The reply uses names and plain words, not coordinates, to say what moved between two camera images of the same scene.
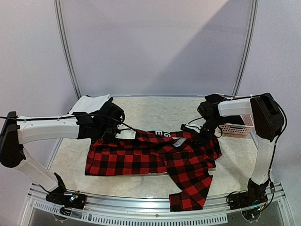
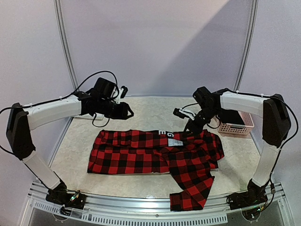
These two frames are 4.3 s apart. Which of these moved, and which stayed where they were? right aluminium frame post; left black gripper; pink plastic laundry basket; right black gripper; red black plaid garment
Moved: right black gripper; left black gripper
Stayed: pink plastic laundry basket; right aluminium frame post; red black plaid garment
